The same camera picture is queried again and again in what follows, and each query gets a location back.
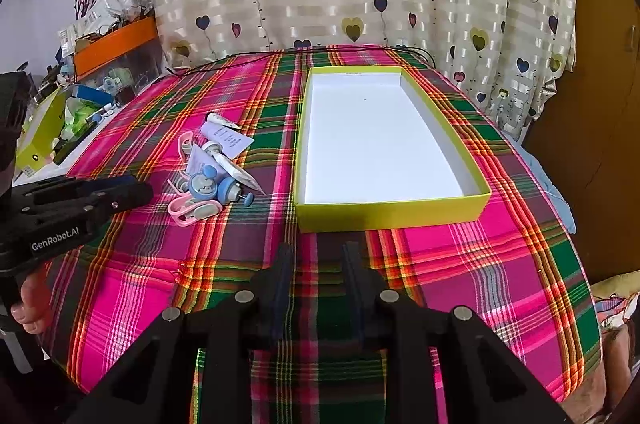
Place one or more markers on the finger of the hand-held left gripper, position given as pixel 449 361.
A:
pixel 132 196
pixel 75 189

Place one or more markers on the light blue quilted cushion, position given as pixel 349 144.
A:
pixel 550 184

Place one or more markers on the blue dome-shaped plastic gadget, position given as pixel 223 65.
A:
pixel 230 191

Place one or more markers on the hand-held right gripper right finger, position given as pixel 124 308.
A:
pixel 356 299

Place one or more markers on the light blue sachet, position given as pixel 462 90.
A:
pixel 197 161

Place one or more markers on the orange rimmed storage bin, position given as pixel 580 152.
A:
pixel 115 41

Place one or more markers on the yellow patterned cloth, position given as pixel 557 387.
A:
pixel 617 319

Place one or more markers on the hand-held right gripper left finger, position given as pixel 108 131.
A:
pixel 281 299

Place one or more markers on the wooden wardrobe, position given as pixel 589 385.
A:
pixel 600 103

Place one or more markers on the person's left hand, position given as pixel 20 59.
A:
pixel 30 304

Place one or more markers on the yellow-green cardboard box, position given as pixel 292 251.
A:
pixel 375 143

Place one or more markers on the pink green plaid blanket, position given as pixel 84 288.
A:
pixel 450 279

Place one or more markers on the lavender tube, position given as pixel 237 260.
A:
pixel 220 134

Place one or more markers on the long cream tube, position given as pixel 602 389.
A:
pixel 235 171

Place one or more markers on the blue box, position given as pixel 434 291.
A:
pixel 92 93

